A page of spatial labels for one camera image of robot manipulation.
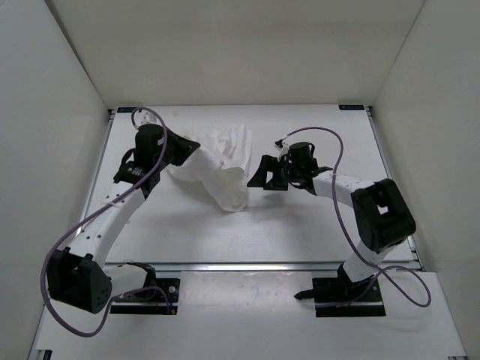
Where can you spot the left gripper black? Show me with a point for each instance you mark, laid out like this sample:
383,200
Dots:
187,147

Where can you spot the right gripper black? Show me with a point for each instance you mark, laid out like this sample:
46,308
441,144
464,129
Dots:
268,164

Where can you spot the white pleated skirt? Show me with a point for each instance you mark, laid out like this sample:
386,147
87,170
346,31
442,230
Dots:
221,164

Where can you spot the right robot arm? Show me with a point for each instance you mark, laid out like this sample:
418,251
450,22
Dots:
382,216

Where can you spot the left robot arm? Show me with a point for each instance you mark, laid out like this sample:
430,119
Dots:
78,275

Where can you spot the left blue corner label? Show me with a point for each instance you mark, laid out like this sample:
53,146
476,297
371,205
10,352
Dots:
129,109

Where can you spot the blue corner label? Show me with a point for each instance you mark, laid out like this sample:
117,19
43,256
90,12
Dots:
129,109
351,107

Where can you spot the right blue corner label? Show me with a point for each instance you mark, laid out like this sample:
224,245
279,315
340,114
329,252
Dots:
351,107

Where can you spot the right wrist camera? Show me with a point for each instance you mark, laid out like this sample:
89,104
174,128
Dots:
283,147

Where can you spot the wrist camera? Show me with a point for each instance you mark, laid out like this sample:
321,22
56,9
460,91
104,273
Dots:
283,147
143,118

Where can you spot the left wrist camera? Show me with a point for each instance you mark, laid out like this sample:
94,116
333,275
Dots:
143,118

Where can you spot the aluminium left side rail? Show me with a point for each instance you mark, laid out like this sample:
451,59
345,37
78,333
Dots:
97,165

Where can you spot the aluminium front rail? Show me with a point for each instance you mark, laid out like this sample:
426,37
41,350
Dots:
246,266

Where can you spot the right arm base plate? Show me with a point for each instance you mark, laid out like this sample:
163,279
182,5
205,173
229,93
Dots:
333,299

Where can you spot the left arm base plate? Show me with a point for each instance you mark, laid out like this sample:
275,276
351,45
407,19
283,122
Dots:
151,302

